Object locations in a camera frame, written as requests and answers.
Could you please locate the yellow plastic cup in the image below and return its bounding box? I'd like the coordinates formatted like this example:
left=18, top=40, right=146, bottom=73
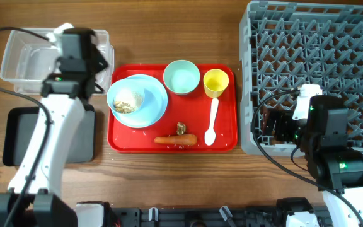
left=203, top=69, right=229, bottom=98

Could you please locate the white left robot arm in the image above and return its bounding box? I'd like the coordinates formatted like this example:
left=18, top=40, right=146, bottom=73
left=0, top=23, right=115, bottom=226

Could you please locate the black tray bin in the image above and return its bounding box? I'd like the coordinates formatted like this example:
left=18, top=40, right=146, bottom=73
left=3, top=104, right=96, bottom=166

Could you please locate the light blue plate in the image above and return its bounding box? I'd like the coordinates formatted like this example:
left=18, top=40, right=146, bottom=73
left=112, top=74, right=168, bottom=128

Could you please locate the grey dishwasher rack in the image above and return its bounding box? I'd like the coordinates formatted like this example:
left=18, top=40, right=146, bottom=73
left=239, top=1, right=363, bottom=156

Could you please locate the clear plastic bin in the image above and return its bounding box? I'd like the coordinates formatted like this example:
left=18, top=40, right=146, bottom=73
left=0, top=30, right=115, bottom=95

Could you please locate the red plastic tray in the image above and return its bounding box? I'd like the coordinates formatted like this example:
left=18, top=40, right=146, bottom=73
left=107, top=64, right=238, bottom=153

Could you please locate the brown food scrap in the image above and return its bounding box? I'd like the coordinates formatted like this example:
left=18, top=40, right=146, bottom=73
left=176, top=122, right=187, bottom=136

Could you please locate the light blue bowl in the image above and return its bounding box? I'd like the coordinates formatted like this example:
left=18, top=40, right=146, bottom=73
left=107, top=79, right=145, bottom=113

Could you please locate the mint green bowl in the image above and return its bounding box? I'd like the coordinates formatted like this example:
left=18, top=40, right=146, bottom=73
left=163, top=60, right=200, bottom=95

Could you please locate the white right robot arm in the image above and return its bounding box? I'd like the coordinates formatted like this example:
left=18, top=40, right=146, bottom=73
left=263, top=95, right=363, bottom=226

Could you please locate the orange carrot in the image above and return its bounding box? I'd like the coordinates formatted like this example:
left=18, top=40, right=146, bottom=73
left=154, top=134, right=197, bottom=146

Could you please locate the rice and food waste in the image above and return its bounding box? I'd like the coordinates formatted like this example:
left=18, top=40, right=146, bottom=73
left=113, top=89, right=144, bottom=114

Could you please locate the white plastic spoon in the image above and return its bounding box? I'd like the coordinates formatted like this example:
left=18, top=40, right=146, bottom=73
left=204, top=98, right=219, bottom=146

